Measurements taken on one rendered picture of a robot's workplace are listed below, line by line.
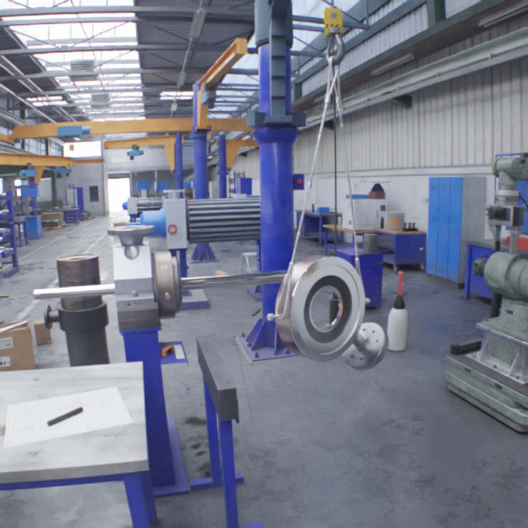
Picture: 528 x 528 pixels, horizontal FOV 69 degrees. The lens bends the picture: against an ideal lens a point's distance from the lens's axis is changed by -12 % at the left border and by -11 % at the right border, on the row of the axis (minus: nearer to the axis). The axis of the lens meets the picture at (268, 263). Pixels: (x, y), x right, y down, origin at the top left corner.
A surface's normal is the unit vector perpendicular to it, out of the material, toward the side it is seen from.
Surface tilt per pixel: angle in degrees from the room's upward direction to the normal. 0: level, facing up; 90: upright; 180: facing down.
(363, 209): 90
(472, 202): 90
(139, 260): 45
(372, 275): 90
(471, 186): 90
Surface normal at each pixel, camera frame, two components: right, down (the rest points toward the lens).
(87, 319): 0.51, 0.15
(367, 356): -0.65, -0.55
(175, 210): 0.26, 0.17
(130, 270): 0.19, -0.58
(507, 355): -0.95, 0.07
